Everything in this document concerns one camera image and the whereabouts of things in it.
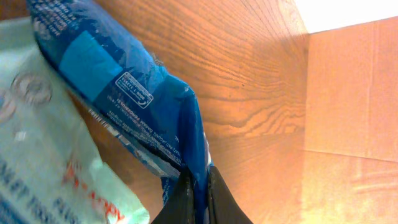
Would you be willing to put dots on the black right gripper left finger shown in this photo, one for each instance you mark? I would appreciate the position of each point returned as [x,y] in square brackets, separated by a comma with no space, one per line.
[179,208]

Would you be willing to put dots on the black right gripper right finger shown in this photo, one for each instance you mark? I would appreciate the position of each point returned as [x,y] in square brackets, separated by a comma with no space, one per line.
[222,207]

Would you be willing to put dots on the blue cookie packet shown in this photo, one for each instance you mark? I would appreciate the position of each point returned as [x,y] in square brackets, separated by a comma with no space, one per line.
[153,113]

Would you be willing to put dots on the teal snack packet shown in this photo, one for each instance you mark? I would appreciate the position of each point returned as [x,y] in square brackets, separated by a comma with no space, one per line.
[51,170]

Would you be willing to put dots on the brown cardboard box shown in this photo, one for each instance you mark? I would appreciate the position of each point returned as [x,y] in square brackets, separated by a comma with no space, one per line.
[350,158]

